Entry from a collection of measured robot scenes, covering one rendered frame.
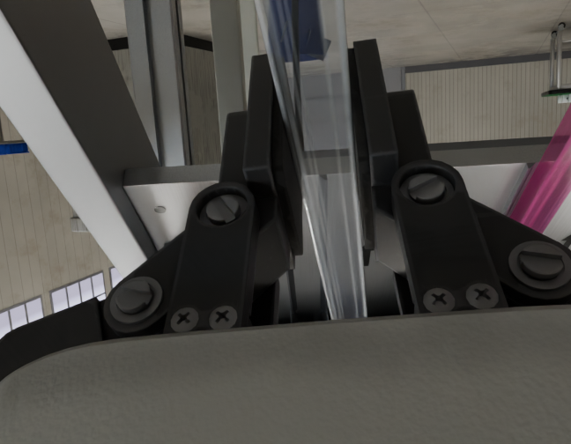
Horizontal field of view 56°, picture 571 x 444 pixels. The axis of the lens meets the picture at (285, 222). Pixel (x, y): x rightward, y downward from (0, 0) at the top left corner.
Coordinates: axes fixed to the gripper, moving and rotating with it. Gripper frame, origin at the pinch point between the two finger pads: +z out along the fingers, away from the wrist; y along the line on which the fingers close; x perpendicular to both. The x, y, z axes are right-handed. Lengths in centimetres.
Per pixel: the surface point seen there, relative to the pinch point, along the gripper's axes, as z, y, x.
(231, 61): 42.4, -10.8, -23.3
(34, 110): 5.7, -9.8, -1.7
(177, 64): 30.5, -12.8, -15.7
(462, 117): 770, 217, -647
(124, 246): 7.1, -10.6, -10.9
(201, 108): 439, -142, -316
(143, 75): 29.9, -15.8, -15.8
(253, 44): 67, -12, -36
